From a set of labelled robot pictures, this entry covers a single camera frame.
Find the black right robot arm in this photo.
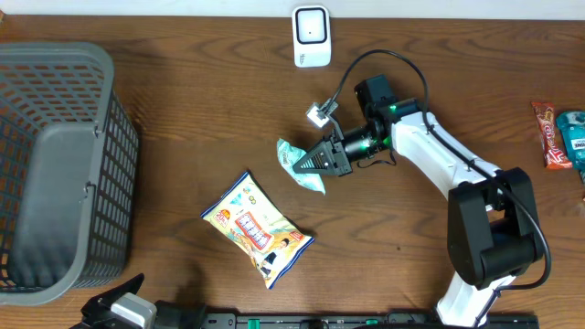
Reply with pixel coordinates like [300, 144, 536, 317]
[292, 75, 549, 328]

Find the mint green small packet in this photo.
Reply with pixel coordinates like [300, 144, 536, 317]
[276, 139, 326, 195]

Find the grey plastic basket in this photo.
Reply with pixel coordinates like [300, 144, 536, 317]
[1, 42, 140, 306]

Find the black right camera cable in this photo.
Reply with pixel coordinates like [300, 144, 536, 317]
[326, 48, 553, 292]

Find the cream wet wipes pack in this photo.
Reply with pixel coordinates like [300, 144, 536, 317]
[200, 171, 314, 290]

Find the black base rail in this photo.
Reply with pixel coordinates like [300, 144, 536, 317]
[200, 310, 540, 329]

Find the orange chocolate bar wrapper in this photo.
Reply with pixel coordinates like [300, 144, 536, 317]
[531, 101, 572, 170]

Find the blue mouthwash bottle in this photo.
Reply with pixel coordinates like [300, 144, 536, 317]
[556, 111, 585, 181]

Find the white barcode scanner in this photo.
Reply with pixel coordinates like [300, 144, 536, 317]
[292, 5, 332, 68]

